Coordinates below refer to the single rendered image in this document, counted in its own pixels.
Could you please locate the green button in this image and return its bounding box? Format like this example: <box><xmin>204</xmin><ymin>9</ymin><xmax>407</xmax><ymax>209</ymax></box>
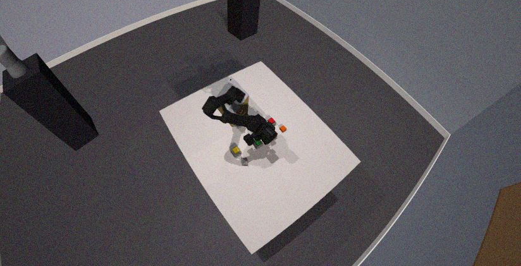
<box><xmin>253</xmin><ymin>140</ymin><xmax>263</xmax><ymax>149</ymax></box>

